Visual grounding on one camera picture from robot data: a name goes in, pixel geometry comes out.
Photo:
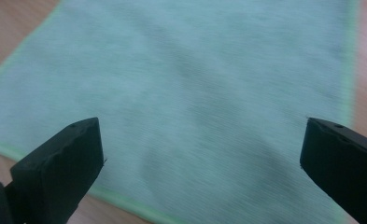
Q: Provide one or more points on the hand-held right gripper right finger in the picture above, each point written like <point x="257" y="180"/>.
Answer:
<point x="343" y="165"/>

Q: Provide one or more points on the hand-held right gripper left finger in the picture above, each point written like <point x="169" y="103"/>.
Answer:
<point x="59" y="168"/>

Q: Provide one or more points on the green cloth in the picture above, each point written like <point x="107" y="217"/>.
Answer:
<point x="196" y="102"/>

